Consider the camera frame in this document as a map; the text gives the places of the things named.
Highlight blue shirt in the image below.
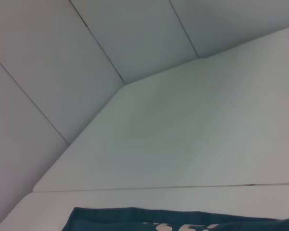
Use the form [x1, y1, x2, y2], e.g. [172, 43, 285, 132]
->
[62, 206, 289, 231]

